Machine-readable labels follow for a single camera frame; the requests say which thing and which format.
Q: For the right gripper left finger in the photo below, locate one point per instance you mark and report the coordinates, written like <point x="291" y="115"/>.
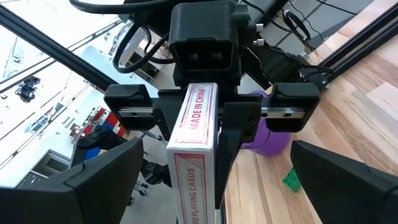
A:
<point x="77" y="199"/>

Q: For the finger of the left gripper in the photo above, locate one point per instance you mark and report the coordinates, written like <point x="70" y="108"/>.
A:
<point x="168" y="109"/>
<point x="236" y="124"/>

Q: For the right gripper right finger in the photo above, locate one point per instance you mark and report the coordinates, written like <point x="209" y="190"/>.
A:
<point x="348" y="193"/>

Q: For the white pink playing card deck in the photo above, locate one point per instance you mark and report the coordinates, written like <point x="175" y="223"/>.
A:
<point x="194" y="130"/>

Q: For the long green toy brick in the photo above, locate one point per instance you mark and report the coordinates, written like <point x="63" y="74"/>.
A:
<point x="292" y="180"/>

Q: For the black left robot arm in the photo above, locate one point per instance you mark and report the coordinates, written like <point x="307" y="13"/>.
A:
<point x="273" y="65"/>

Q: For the purple plastic bucket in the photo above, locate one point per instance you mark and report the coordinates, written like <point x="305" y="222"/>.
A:
<point x="270" y="143"/>

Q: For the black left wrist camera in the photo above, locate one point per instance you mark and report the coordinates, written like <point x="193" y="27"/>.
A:
<point x="202" y="31"/>

